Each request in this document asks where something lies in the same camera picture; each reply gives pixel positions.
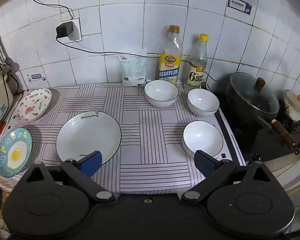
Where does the small blue wall sticker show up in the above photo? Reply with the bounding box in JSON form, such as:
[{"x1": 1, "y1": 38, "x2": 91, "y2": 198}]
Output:
[{"x1": 27, "y1": 74, "x2": 46, "y2": 83}]

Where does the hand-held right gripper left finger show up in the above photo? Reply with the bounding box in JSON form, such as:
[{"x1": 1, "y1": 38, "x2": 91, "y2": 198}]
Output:
[{"x1": 22, "y1": 151, "x2": 116, "y2": 204}]

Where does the white enamel pot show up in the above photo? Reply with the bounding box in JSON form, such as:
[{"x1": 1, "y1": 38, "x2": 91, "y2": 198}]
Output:
[{"x1": 282, "y1": 89, "x2": 300, "y2": 128}]

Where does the white ribbed bowl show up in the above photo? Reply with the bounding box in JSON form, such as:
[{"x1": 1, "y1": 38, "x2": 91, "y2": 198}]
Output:
[
  {"x1": 144, "y1": 79, "x2": 179, "y2": 107},
  {"x1": 187, "y1": 88, "x2": 220, "y2": 117},
  {"x1": 182, "y1": 121, "x2": 224, "y2": 158}
]

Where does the pink rabbit print plate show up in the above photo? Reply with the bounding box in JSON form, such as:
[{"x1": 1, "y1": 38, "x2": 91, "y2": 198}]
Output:
[{"x1": 15, "y1": 87, "x2": 52, "y2": 123}]

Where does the black wok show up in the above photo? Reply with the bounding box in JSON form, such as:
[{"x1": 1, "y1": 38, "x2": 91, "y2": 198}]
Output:
[{"x1": 225, "y1": 72, "x2": 300, "y2": 155}]

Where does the yellow-capped vinegar bottle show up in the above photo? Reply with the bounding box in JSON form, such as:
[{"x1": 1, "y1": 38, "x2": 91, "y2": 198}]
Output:
[{"x1": 184, "y1": 33, "x2": 210, "y2": 89}]

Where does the brown-capped cooking wine bottle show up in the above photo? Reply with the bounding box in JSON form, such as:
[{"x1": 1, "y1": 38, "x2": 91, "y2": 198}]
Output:
[{"x1": 158, "y1": 25, "x2": 183, "y2": 85}]

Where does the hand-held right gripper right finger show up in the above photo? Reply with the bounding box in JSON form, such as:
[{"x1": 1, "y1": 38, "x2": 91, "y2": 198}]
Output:
[{"x1": 181, "y1": 150, "x2": 278, "y2": 203}]

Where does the large white black-rimmed plate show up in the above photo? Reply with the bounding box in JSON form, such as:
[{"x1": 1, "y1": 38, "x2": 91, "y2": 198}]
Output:
[{"x1": 56, "y1": 111, "x2": 122, "y2": 167}]

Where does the white wall socket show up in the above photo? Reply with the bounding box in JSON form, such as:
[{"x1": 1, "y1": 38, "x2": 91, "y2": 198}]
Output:
[{"x1": 61, "y1": 9, "x2": 83, "y2": 42}]

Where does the blue fried egg plate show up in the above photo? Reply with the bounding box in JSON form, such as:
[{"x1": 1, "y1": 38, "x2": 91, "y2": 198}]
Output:
[{"x1": 0, "y1": 127, "x2": 33, "y2": 178}]

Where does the striped table cloth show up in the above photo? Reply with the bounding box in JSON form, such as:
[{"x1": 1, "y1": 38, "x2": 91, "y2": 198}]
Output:
[{"x1": 5, "y1": 82, "x2": 247, "y2": 195}]

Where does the glass wok lid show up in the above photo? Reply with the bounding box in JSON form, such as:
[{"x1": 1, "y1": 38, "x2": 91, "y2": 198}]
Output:
[{"x1": 230, "y1": 72, "x2": 280, "y2": 115}]

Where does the purple wall sticker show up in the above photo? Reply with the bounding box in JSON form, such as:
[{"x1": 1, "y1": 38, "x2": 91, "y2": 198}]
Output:
[{"x1": 227, "y1": 0, "x2": 253, "y2": 15}]

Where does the black power adapter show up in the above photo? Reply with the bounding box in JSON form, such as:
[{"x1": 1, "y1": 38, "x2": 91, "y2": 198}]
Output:
[{"x1": 56, "y1": 22, "x2": 75, "y2": 40}]

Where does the black stove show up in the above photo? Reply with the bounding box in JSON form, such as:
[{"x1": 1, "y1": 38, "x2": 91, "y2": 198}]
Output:
[{"x1": 209, "y1": 80, "x2": 300, "y2": 162}]

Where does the black adapter cable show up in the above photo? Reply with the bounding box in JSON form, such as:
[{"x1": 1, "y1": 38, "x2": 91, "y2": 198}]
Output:
[{"x1": 56, "y1": 35, "x2": 217, "y2": 83}]

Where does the white plastic bag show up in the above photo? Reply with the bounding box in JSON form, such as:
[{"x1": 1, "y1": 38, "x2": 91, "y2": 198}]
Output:
[{"x1": 119, "y1": 49, "x2": 148, "y2": 87}]

